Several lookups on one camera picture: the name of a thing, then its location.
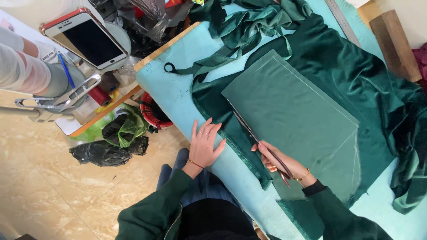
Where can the person's left hand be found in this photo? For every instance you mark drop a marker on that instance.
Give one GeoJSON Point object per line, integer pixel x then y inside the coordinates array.
{"type": "Point", "coordinates": [203, 150]}

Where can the person's right hand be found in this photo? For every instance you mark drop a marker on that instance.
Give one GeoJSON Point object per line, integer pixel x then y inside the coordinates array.
{"type": "Point", "coordinates": [287, 165]}

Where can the person's right fingers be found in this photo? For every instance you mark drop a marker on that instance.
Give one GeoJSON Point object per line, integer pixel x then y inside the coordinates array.
{"type": "Point", "coordinates": [267, 160]}

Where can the dark tailor scissors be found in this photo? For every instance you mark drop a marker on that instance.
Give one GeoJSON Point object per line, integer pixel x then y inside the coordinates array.
{"type": "Point", "coordinates": [248, 131]}

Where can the translucent pattern sheet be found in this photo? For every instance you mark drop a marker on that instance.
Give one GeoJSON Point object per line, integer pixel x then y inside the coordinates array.
{"type": "Point", "coordinates": [293, 110]}

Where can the person's blue jeans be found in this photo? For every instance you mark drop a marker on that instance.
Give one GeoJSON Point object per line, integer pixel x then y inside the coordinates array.
{"type": "Point", "coordinates": [200, 186]}

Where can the person's black top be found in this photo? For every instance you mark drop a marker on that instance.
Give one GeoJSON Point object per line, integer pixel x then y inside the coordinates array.
{"type": "Point", "coordinates": [216, 221]}

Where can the dark green velvet fabric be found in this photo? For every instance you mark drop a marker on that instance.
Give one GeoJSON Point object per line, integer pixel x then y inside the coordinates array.
{"type": "Point", "coordinates": [337, 60]}

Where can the light blue table cover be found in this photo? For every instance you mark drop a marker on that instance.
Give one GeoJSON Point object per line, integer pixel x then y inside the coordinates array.
{"type": "Point", "coordinates": [166, 86]}

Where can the red plastic basket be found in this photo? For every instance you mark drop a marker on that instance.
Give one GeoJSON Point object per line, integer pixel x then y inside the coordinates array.
{"type": "Point", "coordinates": [148, 115]}

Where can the green plastic bag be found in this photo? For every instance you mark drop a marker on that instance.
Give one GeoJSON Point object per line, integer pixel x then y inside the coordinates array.
{"type": "Point", "coordinates": [133, 128]}

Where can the green velvet fabric scraps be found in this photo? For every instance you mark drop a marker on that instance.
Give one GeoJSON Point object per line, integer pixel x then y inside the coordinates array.
{"type": "Point", "coordinates": [247, 23]}

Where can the metal ruler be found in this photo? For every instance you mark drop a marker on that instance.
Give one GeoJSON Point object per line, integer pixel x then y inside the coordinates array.
{"type": "Point", "coordinates": [341, 19]}

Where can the black plastic bag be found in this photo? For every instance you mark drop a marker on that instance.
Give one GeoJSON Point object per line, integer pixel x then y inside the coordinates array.
{"type": "Point", "coordinates": [100, 153]}

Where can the brown wooden block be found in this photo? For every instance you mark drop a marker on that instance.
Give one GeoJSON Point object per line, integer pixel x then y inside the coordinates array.
{"type": "Point", "coordinates": [393, 46]}

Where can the wooden-edged side table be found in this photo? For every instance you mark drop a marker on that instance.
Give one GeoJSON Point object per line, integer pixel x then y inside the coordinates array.
{"type": "Point", "coordinates": [100, 116]}

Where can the heap of plastic bags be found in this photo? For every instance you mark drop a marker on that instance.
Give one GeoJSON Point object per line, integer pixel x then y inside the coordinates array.
{"type": "Point", "coordinates": [150, 30]}

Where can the brown thread spool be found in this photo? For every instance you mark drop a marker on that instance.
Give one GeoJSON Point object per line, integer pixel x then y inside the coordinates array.
{"type": "Point", "coordinates": [109, 81]}

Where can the red thread spool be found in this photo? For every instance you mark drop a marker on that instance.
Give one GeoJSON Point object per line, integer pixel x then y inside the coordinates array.
{"type": "Point", "coordinates": [99, 96]}

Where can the magenta fabric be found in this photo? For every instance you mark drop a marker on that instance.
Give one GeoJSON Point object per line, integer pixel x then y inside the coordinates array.
{"type": "Point", "coordinates": [421, 63]}

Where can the silver scissors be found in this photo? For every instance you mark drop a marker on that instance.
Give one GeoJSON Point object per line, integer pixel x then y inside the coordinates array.
{"type": "Point", "coordinates": [63, 100]}

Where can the white smartphone with red case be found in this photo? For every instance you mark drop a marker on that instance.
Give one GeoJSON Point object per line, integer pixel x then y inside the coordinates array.
{"type": "Point", "coordinates": [85, 39]}

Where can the blue pen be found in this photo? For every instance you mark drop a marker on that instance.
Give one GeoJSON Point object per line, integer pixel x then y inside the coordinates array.
{"type": "Point", "coordinates": [66, 70]}

